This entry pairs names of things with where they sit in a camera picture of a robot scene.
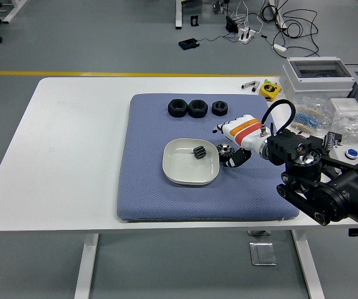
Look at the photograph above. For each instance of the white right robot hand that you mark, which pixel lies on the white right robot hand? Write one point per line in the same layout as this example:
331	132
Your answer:
244	132

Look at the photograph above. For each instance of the large dark metal gear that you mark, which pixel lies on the large dark metal gear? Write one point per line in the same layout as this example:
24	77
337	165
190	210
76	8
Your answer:
225	150

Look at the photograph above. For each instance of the small black gear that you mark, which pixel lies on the small black gear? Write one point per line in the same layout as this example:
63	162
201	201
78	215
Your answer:
200	152

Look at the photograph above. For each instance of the small black hex nut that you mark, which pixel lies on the small black hex nut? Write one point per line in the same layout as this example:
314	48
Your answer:
219	108

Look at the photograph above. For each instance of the large black hex nut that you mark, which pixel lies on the large black hex nut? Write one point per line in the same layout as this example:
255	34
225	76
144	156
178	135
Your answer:
177	109
197	109

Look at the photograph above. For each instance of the flat black box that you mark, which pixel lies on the flat black box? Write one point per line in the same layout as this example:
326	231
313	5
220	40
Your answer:
189	44

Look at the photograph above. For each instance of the small white box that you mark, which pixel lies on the small white box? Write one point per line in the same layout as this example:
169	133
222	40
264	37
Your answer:
345	104

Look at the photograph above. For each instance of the yellow tape measure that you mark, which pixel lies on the yellow tape measure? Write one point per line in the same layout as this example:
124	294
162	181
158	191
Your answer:
269	91

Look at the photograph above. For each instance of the blue resistor tape bundle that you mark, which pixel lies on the blue resistor tape bundle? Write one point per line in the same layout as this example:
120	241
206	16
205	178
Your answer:
306	120

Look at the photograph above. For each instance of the white square dish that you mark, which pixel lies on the white square dish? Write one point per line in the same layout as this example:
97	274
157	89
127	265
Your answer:
181	168

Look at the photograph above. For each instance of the clear plastic bag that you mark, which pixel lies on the clear plastic bag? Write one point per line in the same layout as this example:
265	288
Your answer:
314	101
353	124

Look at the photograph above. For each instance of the black electronic module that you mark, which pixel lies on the black electronic module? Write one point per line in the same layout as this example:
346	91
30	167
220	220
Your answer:
334	138

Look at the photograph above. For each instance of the white power adapter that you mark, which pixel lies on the white power adapter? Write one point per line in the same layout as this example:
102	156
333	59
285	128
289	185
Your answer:
280	48

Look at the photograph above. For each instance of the blue-grey quilted mat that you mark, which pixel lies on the blue-grey quilted mat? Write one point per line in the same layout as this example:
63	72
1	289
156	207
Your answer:
178	202

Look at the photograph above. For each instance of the white power strip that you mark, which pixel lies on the white power strip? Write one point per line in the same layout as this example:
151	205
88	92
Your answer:
246	35

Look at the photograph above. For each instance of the black power adapter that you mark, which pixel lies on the black power adapter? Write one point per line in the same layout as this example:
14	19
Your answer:
231	24

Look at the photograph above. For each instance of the metal floor plate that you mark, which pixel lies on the metal floor plate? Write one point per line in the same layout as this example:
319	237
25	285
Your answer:
262	253

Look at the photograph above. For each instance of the white desk leg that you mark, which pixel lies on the white desk leg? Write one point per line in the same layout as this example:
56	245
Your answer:
179	15
12	11

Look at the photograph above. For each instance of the white table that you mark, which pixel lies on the white table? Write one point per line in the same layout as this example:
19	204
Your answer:
73	140

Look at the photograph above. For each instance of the grey enclosure with clear lid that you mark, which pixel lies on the grey enclosure with clear lid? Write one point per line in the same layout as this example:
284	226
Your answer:
315	81

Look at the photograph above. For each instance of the black bracket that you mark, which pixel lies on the black bracket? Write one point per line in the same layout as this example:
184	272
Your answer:
194	21

